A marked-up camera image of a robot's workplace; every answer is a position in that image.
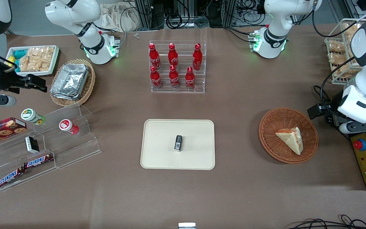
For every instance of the oval light wicker basket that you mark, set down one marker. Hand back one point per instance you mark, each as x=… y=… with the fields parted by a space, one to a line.
x=89 y=86

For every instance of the small clear plastic piece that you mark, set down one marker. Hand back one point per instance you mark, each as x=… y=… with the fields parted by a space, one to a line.
x=136 y=35

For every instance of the beige cloth bag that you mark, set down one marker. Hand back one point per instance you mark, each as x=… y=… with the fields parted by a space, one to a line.
x=116 y=17

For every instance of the small black barcode box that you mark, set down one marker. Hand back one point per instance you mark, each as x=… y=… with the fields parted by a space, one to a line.
x=178 y=143

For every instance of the red strawberry yoghurt cup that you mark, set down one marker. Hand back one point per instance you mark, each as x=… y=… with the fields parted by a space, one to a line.
x=66 y=125

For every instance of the bagged rice cracker pack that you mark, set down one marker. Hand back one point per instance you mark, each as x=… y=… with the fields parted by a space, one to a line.
x=37 y=60
x=25 y=63
x=48 y=57

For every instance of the teal snack packet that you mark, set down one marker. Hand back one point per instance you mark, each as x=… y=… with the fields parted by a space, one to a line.
x=19 y=53
x=16 y=68

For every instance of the round brown wicker basket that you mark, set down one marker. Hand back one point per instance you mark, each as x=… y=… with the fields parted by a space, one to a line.
x=272 y=136

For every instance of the yellow snack packet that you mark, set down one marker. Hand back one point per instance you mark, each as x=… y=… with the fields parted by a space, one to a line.
x=10 y=61

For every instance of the aluminium frame post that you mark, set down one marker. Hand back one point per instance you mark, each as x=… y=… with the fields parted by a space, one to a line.
x=143 y=14
x=230 y=12

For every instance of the stacked aluminium foil trays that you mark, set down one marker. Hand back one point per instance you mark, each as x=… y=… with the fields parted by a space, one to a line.
x=70 y=81

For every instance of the snickers chocolate bar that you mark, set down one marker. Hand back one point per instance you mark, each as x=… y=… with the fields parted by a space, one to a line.
x=10 y=177
x=38 y=161

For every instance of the clear acrylic bottle rack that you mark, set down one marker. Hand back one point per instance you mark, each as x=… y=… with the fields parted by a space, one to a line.
x=179 y=90

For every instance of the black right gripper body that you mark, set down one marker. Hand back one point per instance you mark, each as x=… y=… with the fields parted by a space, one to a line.
x=5 y=80

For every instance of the bagged fried snack pack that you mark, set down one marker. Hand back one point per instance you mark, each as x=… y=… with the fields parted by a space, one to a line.
x=350 y=31
x=346 y=71
x=340 y=58
x=336 y=47

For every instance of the green sunflower yoghurt cup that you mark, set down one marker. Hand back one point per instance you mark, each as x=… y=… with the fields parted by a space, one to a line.
x=30 y=115

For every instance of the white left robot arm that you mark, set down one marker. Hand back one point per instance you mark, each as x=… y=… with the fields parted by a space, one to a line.
x=276 y=25

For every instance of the red cola bottle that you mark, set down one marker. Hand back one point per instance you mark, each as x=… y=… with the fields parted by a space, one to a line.
x=173 y=79
x=197 y=57
x=172 y=55
x=154 y=55
x=155 y=79
x=190 y=80

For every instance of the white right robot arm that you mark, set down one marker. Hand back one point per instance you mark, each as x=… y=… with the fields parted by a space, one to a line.
x=91 y=19

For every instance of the white rectangular snack tray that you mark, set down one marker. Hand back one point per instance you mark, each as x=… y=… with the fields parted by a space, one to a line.
x=30 y=74

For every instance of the cream plastic serving tray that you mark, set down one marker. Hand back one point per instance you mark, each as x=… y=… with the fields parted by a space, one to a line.
x=160 y=143

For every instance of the black box white label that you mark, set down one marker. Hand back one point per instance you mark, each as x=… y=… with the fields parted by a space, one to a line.
x=32 y=144

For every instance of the triangular sandwich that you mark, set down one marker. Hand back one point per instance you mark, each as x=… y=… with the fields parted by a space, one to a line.
x=292 y=138

